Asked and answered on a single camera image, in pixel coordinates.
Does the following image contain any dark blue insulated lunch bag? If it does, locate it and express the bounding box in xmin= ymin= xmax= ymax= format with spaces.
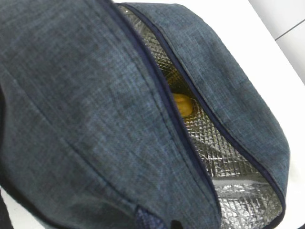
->
xmin=0 ymin=0 xmax=290 ymax=229

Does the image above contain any yellow squash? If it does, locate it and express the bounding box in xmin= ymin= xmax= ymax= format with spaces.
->
xmin=173 ymin=93 xmax=193 ymax=117

